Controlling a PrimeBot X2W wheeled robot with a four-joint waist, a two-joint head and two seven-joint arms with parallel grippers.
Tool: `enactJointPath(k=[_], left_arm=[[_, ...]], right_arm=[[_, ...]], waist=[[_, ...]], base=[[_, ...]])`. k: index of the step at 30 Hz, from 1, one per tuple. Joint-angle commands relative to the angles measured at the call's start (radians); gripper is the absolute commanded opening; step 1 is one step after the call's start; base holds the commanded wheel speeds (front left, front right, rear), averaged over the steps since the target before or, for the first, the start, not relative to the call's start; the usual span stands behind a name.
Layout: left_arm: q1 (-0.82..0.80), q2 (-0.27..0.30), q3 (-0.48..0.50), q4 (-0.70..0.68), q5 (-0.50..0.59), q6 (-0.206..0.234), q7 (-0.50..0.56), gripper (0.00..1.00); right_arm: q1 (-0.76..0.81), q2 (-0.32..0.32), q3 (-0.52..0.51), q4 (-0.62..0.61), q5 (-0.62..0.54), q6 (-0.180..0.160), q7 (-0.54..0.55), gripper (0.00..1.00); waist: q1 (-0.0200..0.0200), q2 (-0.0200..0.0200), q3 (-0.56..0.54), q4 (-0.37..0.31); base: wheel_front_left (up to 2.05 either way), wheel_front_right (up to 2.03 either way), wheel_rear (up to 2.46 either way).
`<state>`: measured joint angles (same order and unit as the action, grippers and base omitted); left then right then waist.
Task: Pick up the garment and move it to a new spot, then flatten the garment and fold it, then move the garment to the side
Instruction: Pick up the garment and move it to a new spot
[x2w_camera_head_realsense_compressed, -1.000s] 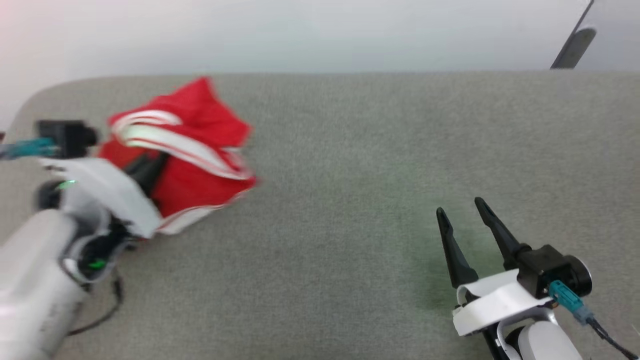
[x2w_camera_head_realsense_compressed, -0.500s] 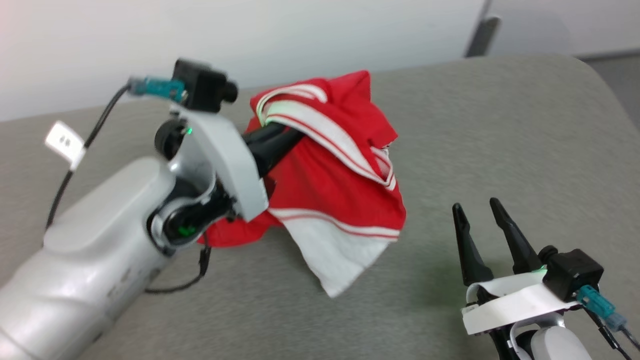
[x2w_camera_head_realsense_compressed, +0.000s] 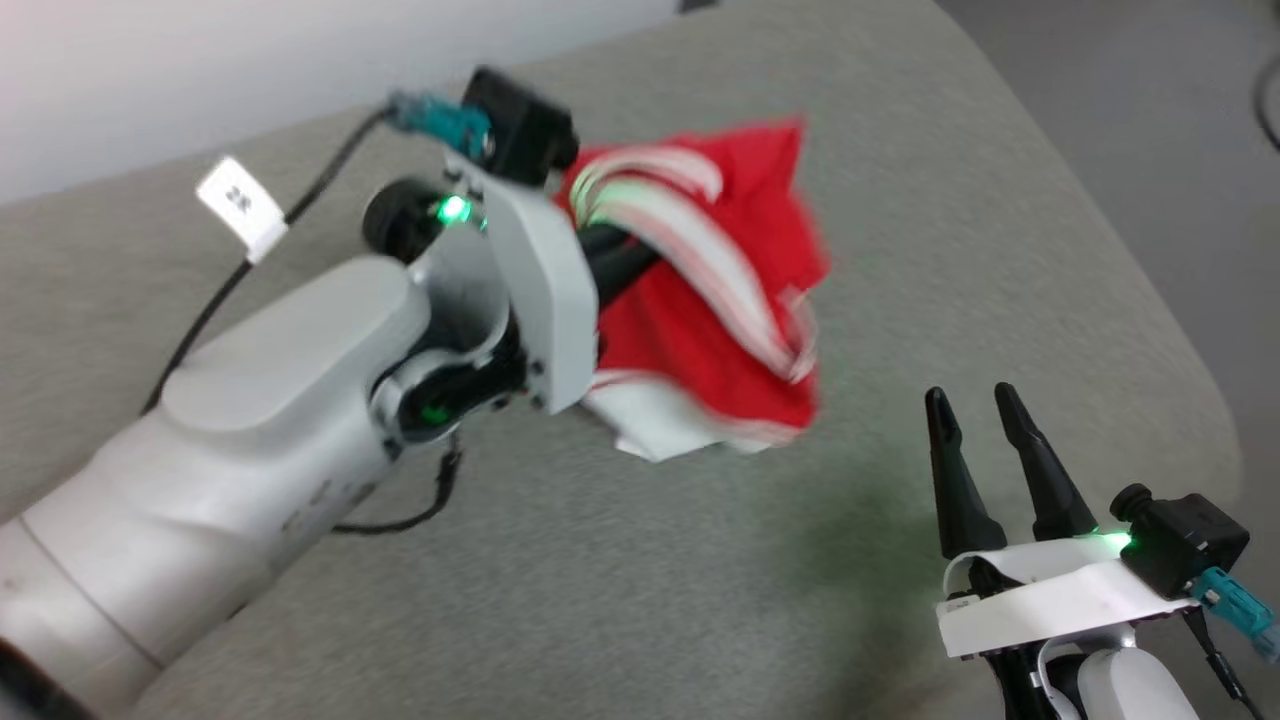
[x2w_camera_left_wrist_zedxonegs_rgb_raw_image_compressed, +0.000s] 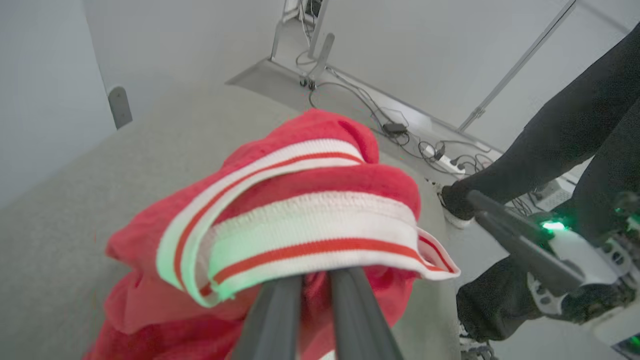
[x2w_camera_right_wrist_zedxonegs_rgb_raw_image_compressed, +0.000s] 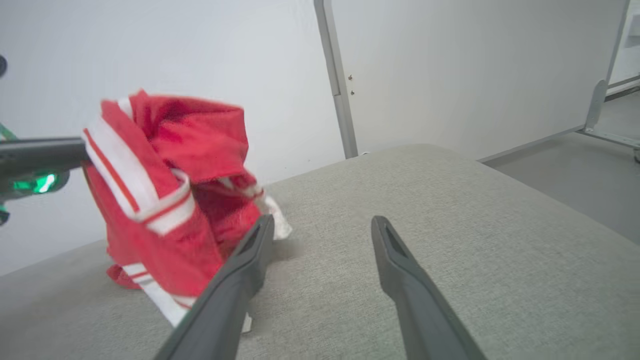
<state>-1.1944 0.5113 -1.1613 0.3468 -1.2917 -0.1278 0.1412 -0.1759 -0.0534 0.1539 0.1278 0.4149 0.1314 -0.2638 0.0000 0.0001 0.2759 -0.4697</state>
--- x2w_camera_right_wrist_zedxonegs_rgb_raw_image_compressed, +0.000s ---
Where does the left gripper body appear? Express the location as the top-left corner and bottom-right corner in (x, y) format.
(0, 171), (71, 204)

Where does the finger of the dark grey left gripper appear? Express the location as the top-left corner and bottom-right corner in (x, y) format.
(0, 137), (91, 177)

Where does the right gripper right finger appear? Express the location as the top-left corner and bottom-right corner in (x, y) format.
(371, 215), (487, 360)

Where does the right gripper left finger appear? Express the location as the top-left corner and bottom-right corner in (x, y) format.
(154, 214), (276, 360)

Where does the red garment with white stripes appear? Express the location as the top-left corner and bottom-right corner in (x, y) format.
(81, 89), (293, 333)

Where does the grey metal partition foot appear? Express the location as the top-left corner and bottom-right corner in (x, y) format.
(577, 79), (640, 163)

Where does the grey metal partition post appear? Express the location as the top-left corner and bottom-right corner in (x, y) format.
(314, 0), (359, 160)

